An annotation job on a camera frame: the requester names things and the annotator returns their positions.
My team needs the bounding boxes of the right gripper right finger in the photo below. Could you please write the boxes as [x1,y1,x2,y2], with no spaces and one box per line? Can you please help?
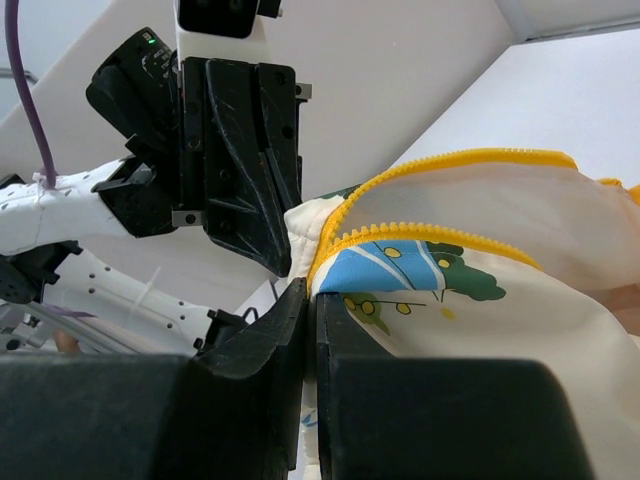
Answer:
[316,294,594,479]

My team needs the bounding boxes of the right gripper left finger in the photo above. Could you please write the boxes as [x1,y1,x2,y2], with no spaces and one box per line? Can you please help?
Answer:
[1,279,307,479]

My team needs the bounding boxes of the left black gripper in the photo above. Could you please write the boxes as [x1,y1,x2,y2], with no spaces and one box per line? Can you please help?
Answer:
[86,27,306,277]

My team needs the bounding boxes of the yellow cream printed kids jacket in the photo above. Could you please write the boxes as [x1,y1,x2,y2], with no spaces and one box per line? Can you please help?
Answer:
[284,149,639,479]

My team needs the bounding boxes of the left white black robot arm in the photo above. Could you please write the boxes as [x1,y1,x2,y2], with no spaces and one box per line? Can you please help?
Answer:
[1,28,311,355]

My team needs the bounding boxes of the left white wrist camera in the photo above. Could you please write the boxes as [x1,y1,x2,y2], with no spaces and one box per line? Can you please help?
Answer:
[174,0,282,64]

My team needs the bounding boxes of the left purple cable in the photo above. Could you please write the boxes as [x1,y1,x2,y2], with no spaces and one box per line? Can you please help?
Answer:
[7,0,57,189]

